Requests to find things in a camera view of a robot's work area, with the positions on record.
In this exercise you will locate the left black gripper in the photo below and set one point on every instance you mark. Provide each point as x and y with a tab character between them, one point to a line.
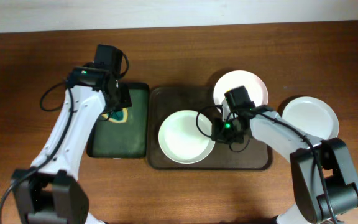
127	101

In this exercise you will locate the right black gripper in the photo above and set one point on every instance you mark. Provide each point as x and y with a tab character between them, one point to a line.
218	134

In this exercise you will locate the green yellow sponge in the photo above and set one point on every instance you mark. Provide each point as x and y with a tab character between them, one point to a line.
116	116

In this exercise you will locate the pink-white plate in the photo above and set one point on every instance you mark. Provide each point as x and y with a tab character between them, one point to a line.
254	85

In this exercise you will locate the white plate with stain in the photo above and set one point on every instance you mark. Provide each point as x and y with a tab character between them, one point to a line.
184	137

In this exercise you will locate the grey-white plate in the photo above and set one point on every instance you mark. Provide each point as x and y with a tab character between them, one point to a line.
312	116

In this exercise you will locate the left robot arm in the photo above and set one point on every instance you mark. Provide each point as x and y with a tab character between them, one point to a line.
49	192

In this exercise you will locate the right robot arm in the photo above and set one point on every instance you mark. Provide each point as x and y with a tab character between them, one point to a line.
324	178

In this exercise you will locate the dark brown tray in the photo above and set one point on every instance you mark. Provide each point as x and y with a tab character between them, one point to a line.
163	101

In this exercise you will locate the green tray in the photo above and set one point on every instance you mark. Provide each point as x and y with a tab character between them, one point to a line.
123	140

